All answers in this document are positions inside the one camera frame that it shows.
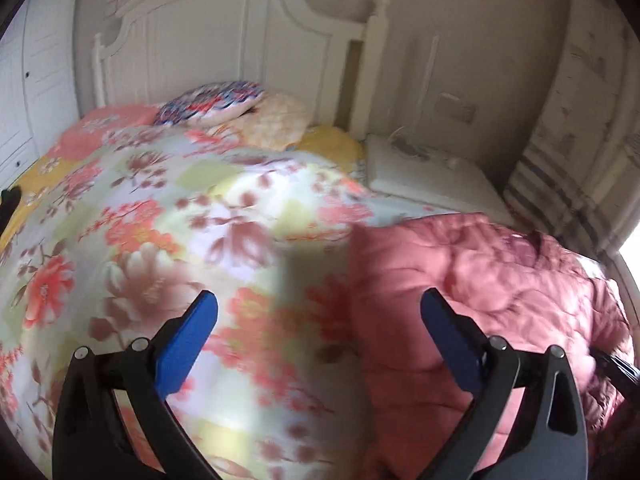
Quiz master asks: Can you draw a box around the floral duvet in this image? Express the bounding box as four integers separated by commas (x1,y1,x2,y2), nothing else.
0,127,452,480

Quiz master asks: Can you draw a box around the white bed headboard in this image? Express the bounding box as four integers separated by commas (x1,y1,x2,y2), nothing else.
91,0,390,140

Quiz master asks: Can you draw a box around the beige pillow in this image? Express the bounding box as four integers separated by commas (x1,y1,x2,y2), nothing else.
214,92,312,152

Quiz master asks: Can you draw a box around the black garment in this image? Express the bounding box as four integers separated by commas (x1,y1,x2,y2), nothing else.
0,186,22,234

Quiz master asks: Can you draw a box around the pink quilted coat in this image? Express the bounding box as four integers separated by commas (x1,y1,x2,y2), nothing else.
348,214,634,479

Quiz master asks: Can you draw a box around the white wardrobe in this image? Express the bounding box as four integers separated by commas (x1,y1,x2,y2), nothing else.
0,0,79,188

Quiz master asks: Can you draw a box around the wall power socket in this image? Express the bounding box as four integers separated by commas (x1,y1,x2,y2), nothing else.
435,92,476,125

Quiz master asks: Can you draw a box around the white bedside table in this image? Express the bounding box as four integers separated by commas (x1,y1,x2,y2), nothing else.
366,136,515,226

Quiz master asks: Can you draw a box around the colourful round cushion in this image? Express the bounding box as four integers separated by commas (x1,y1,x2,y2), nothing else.
153,80,266,126

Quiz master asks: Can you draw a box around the patterned beige curtain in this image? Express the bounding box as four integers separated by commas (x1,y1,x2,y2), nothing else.
503,0,639,262

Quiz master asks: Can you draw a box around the pink floral pillow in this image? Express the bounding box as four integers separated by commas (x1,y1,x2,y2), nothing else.
47,104,160,162

